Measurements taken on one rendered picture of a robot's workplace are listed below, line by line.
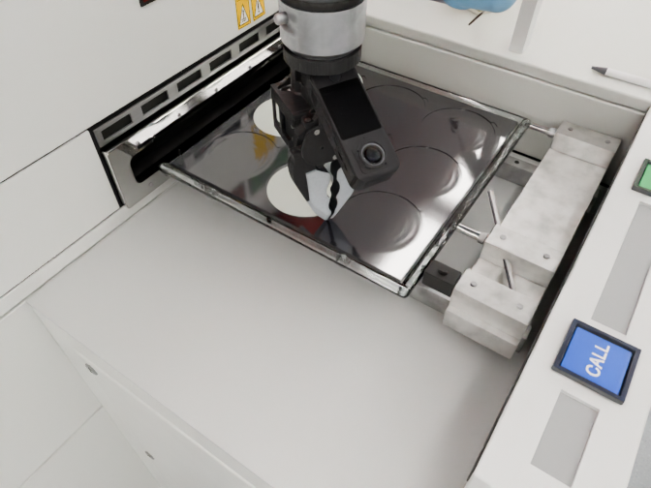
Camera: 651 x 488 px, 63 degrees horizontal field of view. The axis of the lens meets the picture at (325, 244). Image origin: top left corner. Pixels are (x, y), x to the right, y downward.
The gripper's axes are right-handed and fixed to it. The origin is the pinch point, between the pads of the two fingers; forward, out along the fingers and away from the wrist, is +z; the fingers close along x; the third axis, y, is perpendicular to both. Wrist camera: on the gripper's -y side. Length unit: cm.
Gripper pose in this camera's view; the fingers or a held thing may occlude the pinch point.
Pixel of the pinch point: (330, 214)
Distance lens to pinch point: 61.4
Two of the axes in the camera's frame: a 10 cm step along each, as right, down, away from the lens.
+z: 0.0, 6.6, 7.5
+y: -4.3, -6.8, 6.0
